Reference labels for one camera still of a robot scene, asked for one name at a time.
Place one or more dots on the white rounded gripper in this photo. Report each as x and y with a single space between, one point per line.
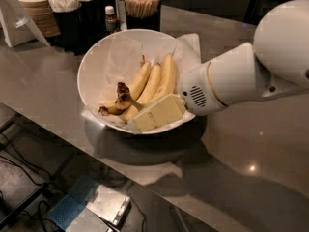
194 87

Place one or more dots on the yellow banana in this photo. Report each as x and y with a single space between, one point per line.
135 88
166 86
147 94

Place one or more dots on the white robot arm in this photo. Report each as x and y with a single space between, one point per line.
274 65

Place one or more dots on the white ceramic bowl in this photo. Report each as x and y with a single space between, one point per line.
117 58

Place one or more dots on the white paper bowl liner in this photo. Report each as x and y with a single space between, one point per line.
129 80

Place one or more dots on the black holder of wooden stirrers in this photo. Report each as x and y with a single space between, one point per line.
143 14

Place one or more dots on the small brown glass bottle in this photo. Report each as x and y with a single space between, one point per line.
110 19

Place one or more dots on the black holder of white packets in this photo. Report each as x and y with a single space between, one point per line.
78 22

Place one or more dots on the blue and silver floor device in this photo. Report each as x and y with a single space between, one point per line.
91 207

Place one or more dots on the stack of paper cups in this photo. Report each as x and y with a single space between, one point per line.
42 15

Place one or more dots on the black metal floor frame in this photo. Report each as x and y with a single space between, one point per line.
21 180

